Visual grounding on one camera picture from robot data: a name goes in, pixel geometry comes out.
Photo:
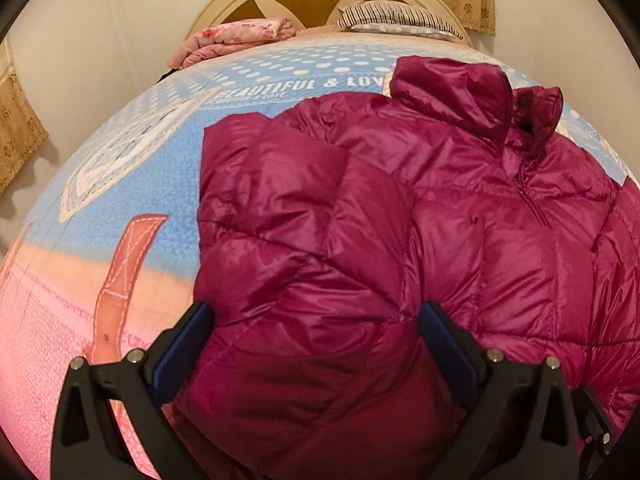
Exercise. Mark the folded pink floral blanket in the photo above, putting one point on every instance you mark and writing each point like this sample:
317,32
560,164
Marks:
225,40

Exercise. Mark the striped pillow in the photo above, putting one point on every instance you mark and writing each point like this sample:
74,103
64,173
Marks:
390,11

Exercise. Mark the cream wooden headboard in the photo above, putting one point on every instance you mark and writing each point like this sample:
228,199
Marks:
225,5

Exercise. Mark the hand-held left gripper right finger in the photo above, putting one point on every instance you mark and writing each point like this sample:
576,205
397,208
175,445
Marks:
447,350

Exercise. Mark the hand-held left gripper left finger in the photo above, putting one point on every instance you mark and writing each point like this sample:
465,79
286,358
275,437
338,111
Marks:
187,345

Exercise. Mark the magenta puffer jacket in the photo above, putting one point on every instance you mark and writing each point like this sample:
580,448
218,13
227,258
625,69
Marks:
350,240

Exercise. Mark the printed blue and pink blanket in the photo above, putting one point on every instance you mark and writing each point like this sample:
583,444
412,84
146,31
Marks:
125,190

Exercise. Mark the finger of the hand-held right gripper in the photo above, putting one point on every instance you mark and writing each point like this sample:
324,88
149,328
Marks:
595,422

